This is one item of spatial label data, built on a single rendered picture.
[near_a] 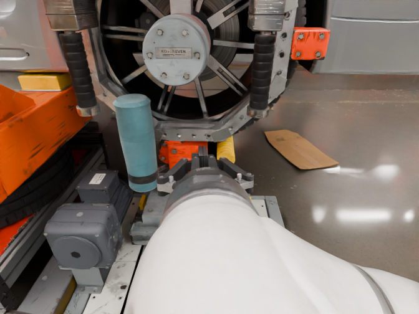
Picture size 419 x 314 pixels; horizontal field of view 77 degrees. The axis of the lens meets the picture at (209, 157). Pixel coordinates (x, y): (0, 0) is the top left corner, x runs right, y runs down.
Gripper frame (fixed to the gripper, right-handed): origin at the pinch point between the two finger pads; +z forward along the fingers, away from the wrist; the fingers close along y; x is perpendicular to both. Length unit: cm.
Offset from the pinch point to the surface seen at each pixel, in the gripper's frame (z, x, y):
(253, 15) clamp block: 1.7, -23.3, -8.7
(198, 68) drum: 12.0, -15.9, 0.2
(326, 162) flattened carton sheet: 119, 39, -86
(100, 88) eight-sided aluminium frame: 30.1, -12.0, 26.9
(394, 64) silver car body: 38, -18, -61
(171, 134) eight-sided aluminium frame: 32.6, 1.7, 8.4
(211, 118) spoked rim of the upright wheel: 39.4, -2.3, -3.7
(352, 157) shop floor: 127, 38, -108
